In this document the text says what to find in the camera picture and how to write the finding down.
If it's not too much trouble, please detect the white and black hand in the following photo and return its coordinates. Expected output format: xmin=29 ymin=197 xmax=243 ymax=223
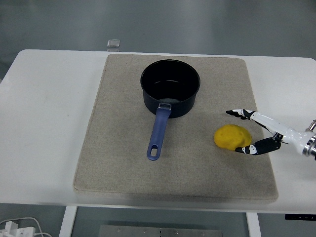
xmin=226 ymin=108 xmax=313 ymax=157

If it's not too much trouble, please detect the yellow potato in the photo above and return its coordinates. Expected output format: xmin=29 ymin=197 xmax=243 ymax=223
xmin=213 ymin=124 xmax=252 ymax=151

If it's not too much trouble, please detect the black table control panel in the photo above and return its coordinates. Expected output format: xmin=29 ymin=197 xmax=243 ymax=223
xmin=284 ymin=213 xmax=313 ymax=221

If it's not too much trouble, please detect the white table leg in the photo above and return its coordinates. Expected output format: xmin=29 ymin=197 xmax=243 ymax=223
xmin=58 ymin=206 xmax=78 ymax=237
xmin=245 ymin=212 xmax=261 ymax=237

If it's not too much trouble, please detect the beige fabric mat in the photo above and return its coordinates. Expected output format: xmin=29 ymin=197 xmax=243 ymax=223
xmin=72 ymin=53 xmax=279 ymax=203

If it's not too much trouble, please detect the small clear square block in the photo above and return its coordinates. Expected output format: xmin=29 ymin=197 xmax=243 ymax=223
xmin=107 ymin=39 xmax=121 ymax=52

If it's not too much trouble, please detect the white power strip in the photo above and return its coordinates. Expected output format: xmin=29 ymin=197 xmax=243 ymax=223
xmin=0 ymin=221 xmax=35 ymax=237

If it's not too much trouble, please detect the blue pot with handle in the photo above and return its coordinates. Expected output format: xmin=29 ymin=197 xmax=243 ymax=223
xmin=140 ymin=59 xmax=201 ymax=161

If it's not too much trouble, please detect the white cable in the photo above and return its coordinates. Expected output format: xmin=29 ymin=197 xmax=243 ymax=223
xmin=0 ymin=217 xmax=51 ymax=237

